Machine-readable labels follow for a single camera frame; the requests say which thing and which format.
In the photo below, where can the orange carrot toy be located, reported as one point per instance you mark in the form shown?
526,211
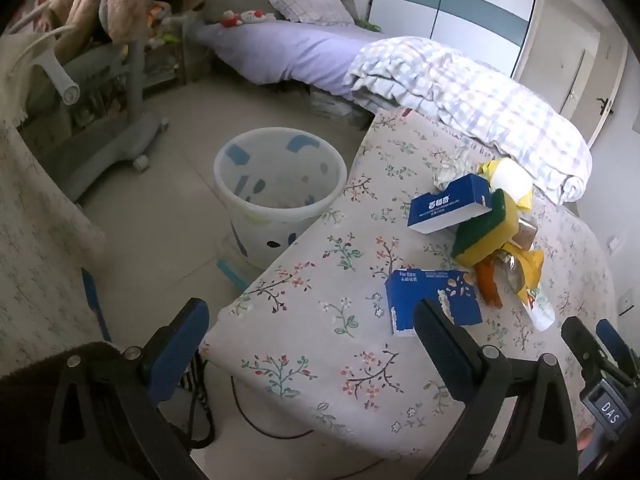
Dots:
487,282

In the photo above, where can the blue white-edged carton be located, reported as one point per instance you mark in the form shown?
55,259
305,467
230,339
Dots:
445,207

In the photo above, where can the white bottle green label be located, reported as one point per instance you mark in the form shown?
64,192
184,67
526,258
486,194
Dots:
540,310

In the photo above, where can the low shelf with toys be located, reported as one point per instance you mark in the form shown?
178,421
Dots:
162,55

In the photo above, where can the blue carton with cereal print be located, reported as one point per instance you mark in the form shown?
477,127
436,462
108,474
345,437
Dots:
420,292

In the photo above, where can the crumpled white tissue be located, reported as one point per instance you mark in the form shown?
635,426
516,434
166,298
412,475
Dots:
450,167

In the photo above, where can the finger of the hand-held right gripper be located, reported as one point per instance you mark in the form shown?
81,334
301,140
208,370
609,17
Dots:
614,345
582,347

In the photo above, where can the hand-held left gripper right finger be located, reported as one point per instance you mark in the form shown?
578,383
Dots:
440,355

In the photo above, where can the blue strip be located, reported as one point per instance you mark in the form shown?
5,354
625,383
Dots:
97,310

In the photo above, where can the pale floral cloth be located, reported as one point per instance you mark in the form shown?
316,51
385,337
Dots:
40,240

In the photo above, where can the white teal wardrobe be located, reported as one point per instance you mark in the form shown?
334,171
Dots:
450,15

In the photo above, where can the pastel plaid quilt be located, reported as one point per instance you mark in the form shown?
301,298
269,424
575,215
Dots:
490,105

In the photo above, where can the clear plastic box teal edge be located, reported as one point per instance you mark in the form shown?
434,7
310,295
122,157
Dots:
235,272

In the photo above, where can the grey wheeled stand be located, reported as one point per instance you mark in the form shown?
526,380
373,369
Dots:
110,135

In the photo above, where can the small glass bottle brown cap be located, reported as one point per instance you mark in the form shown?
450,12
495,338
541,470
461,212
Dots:
525,232

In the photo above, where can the white cardboard box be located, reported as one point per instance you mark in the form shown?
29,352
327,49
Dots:
335,107

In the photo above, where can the yellow plastic bag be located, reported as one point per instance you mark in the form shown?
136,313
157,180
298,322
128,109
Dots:
522,201

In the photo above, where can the plaid pillow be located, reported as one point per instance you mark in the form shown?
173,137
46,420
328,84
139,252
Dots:
310,7

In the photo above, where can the green toy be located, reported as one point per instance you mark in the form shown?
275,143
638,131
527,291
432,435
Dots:
367,25

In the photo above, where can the red plush toy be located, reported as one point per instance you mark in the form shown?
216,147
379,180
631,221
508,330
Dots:
230,20

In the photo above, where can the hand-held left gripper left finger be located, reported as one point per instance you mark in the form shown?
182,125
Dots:
182,345

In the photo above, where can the white plastic waste bin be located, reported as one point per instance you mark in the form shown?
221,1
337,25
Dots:
260,230

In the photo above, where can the bed with purple sheet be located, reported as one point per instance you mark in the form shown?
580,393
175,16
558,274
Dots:
285,50

